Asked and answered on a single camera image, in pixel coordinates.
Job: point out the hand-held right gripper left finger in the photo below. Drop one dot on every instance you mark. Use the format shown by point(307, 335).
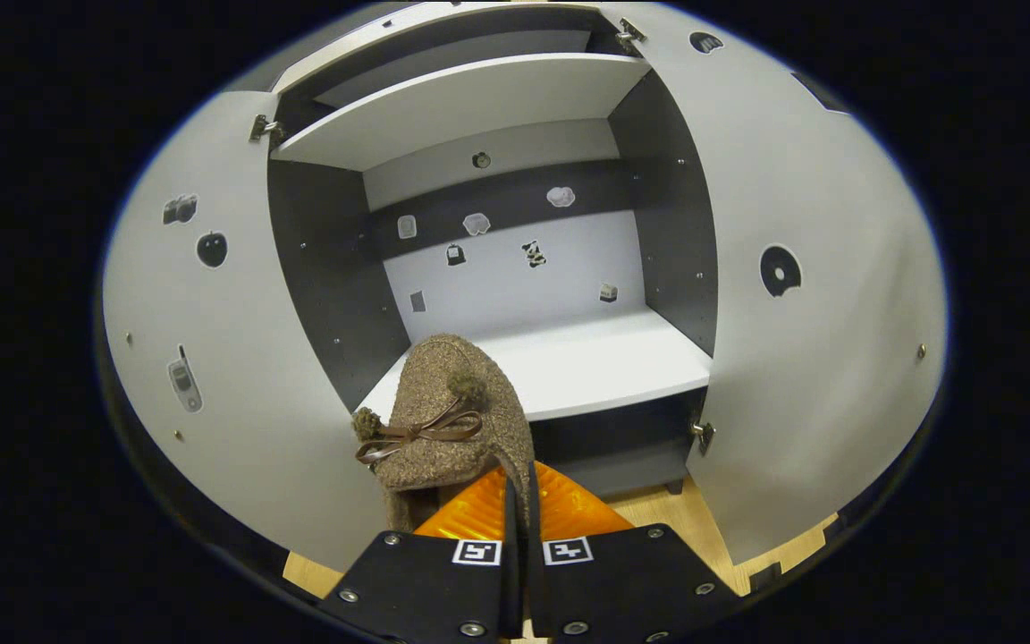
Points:
point(426, 586)

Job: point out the white cabinet door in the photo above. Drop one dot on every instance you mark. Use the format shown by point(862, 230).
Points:
point(819, 376)
point(256, 358)

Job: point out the brown fabric shoe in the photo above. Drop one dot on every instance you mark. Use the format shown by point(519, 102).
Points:
point(443, 385)

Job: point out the white cabinet shelf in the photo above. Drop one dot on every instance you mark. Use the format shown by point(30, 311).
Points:
point(461, 107)
point(604, 367)

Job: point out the white shoe cabinet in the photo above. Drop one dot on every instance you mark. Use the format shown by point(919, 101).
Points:
point(515, 277)

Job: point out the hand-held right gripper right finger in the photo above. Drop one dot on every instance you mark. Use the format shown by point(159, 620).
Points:
point(631, 581)

